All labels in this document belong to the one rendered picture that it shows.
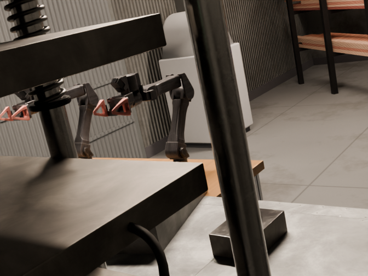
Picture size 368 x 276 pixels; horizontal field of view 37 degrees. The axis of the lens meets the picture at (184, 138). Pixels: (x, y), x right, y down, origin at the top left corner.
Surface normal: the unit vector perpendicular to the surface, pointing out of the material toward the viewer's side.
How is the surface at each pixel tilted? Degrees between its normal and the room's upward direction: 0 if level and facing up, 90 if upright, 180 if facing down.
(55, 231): 0
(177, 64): 90
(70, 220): 0
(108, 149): 90
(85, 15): 90
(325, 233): 0
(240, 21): 90
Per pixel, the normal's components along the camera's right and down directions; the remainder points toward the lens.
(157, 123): 0.80, -0.01
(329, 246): -0.20, -0.95
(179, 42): -0.63, 0.14
